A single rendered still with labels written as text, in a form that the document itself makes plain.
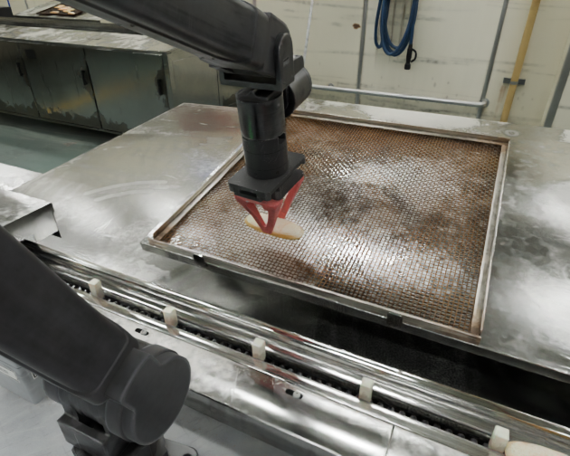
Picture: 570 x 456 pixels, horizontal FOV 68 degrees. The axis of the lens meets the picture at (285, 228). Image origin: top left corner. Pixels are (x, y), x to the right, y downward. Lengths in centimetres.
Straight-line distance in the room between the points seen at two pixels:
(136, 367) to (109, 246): 53
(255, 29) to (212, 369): 38
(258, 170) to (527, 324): 39
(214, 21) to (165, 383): 31
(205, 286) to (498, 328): 43
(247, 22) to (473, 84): 373
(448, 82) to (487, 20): 53
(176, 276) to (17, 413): 29
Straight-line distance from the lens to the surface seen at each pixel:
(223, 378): 53
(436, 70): 412
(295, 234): 61
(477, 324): 58
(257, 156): 53
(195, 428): 54
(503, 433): 52
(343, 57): 429
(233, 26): 42
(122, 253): 84
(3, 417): 63
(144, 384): 37
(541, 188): 85
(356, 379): 54
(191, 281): 73
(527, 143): 98
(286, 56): 49
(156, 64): 322
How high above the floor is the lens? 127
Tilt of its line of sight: 31 degrees down
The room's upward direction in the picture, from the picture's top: straight up
